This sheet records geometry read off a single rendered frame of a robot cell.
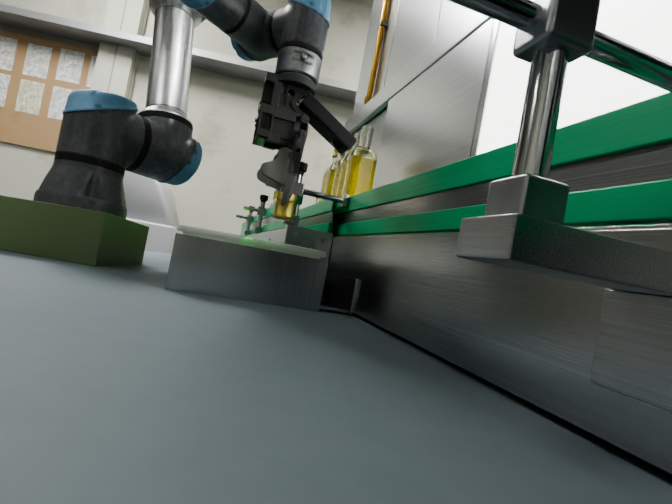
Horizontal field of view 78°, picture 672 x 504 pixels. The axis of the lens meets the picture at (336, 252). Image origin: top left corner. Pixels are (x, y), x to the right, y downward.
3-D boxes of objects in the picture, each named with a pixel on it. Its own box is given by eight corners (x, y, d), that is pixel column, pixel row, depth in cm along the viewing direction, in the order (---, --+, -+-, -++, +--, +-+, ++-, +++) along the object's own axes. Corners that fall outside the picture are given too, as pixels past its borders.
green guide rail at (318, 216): (331, 234, 86) (338, 197, 87) (327, 233, 86) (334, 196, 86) (253, 239, 254) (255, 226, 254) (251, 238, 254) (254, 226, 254)
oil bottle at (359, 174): (362, 243, 90) (380, 148, 91) (338, 238, 89) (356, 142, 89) (354, 243, 96) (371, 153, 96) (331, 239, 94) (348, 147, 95)
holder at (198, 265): (352, 316, 64) (361, 267, 64) (164, 289, 56) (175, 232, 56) (324, 301, 80) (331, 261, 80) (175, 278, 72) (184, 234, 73)
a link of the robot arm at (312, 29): (305, 15, 77) (343, 5, 72) (294, 72, 77) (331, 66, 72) (277, -13, 70) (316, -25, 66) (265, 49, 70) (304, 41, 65)
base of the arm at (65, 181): (10, 198, 71) (22, 142, 71) (70, 213, 86) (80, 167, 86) (94, 211, 70) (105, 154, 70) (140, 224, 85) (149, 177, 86)
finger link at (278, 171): (254, 199, 67) (263, 146, 69) (289, 206, 69) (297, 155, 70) (256, 193, 64) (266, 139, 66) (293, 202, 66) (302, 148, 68)
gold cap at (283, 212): (274, 216, 68) (278, 190, 68) (271, 217, 72) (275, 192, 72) (294, 220, 69) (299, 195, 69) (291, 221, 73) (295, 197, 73)
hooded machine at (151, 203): (175, 326, 377) (202, 186, 381) (153, 339, 317) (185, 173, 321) (92, 312, 370) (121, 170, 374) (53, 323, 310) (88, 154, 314)
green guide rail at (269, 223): (297, 227, 84) (304, 189, 84) (292, 226, 84) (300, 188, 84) (241, 236, 252) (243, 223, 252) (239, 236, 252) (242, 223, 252)
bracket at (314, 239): (328, 268, 82) (334, 233, 82) (281, 259, 79) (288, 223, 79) (323, 267, 85) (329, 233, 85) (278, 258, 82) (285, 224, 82)
